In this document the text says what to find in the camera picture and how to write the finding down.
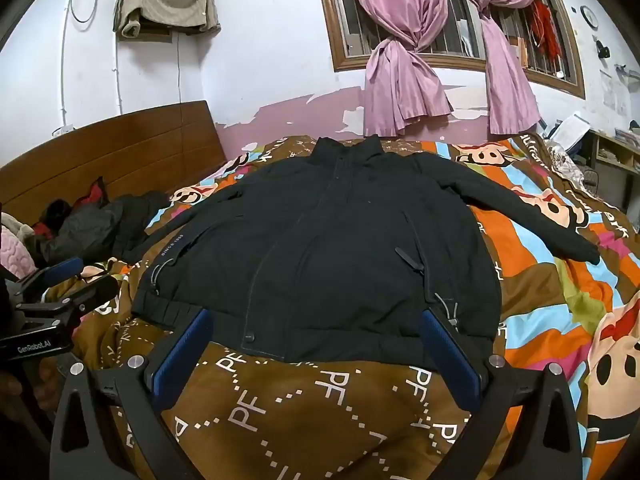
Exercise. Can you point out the red hanging decoration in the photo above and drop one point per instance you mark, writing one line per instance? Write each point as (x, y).
(545, 30)

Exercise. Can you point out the dark clothes pile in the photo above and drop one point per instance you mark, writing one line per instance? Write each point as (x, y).
(90, 225)

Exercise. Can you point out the white wall conduit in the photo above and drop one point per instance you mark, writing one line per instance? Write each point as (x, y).
(64, 60)
(119, 75)

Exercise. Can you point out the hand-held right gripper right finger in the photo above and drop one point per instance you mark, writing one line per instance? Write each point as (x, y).
(450, 360)

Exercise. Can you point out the white power strip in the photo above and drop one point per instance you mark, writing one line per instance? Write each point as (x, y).
(62, 130)

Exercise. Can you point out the beige cloth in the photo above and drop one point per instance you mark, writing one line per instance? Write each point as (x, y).
(165, 5)

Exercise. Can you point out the white paper bag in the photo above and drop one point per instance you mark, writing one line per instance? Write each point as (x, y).
(570, 130)

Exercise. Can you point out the wooden headboard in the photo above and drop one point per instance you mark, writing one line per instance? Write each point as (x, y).
(125, 150)

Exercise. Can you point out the white wall appliance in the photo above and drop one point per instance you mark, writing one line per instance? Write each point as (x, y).
(145, 36)

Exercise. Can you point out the round wall clock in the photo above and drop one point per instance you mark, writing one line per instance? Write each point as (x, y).
(590, 16)

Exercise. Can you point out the patterned grey cloth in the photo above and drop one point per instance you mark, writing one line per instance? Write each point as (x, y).
(565, 165)

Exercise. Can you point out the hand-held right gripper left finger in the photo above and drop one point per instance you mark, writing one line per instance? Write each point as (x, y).
(182, 355)

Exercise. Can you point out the printed colourful blanket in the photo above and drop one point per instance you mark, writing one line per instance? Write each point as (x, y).
(310, 410)

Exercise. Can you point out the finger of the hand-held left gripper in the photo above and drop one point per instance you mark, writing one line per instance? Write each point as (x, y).
(95, 289)
(57, 271)

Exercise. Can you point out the narrow pink curtain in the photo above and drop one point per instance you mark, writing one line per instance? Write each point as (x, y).
(505, 85)

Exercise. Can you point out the black jacket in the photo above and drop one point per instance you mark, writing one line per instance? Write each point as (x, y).
(325, 260)

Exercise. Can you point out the wooden desk shelf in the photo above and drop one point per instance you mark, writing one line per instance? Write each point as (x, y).
(615, 155)

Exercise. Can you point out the black wall fixture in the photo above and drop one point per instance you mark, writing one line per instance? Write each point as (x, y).
(602, 50)

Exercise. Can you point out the wide pink curtain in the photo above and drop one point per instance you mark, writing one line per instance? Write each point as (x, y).
(400, 85)

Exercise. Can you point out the pink quilted cloth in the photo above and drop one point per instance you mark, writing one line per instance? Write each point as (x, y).
(15, 255)

